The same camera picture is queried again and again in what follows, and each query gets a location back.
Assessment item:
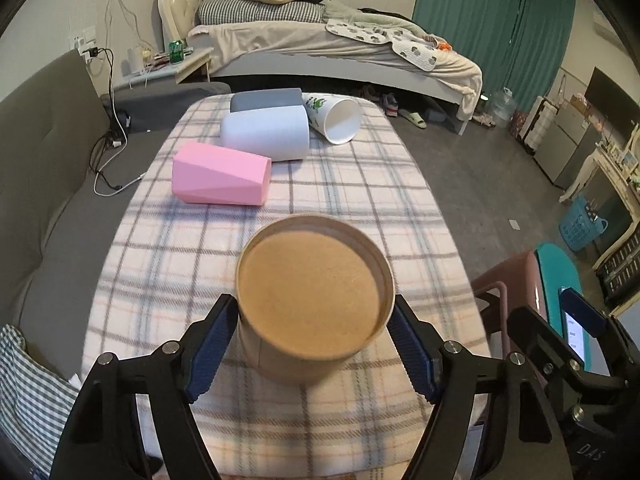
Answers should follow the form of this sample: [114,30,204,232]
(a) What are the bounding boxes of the green slipper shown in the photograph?
[398,108,426,129]

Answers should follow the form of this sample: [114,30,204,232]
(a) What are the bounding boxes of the white mug on nightstand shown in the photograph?
[127,46,144,75]

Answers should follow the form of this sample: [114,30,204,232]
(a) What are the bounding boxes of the large water bottle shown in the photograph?
[488,87,516,128]

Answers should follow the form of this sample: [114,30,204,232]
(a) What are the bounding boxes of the white headboard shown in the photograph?
[157,0,202,49]

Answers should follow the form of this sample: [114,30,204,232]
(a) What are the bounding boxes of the checkered pillow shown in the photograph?
[196,0,324,25]

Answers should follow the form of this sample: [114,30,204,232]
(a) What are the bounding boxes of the grey blue cup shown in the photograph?
[230,88,303,113]

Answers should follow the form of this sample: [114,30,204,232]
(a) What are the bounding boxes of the smartphone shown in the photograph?
[564,312,590,367]

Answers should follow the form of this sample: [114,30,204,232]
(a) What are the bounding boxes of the patterned baby blanket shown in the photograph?
[326,18,438,73]

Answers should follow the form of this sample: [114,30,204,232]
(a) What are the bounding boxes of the pink faceted cup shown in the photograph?
[171,142,271,206]

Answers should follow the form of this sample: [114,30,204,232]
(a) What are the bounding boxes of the black television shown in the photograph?
[585,67,639,148]

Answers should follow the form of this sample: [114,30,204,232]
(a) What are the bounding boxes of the plaid table cloth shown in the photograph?
[81,96,488,479]

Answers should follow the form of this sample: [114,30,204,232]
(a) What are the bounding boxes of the white charger cable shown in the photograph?
[92,0,151,196]

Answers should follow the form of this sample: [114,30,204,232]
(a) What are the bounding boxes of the green can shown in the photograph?
[167,40,184,64]

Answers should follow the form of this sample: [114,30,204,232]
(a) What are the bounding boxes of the teal stool seat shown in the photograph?
[535,243,582,336]

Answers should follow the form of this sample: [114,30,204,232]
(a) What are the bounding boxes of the bed with beige sheets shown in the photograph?
[186,21,483,134]

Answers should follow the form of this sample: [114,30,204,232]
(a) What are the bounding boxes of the brown kraft paper cup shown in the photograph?
[235,214,396,385]

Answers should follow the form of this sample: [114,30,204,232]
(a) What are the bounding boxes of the grey white nightstand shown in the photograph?
[114,48,213,90]

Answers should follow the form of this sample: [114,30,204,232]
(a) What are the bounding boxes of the grey sofa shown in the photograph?
[0,49,231,380]

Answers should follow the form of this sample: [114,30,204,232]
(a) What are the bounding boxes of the white plastic cup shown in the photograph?
[220,105,309,162]

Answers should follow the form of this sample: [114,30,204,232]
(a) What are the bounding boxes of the checkered grey cloth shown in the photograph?
[1,324,78,478]

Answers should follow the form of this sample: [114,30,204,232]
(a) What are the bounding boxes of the grey cabinet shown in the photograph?
[534,101,601,190]

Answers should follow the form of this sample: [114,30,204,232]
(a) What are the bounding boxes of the white printed paper cup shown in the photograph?
[302,92,362,145]

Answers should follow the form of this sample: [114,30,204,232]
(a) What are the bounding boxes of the blue laundry basket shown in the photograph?
[559,195,608,252]

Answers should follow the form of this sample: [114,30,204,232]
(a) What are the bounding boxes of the brown plastic chair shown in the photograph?
[471,250,548,356]

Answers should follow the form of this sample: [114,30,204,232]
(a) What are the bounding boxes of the teal curtain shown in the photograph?
[413,0,576,112]

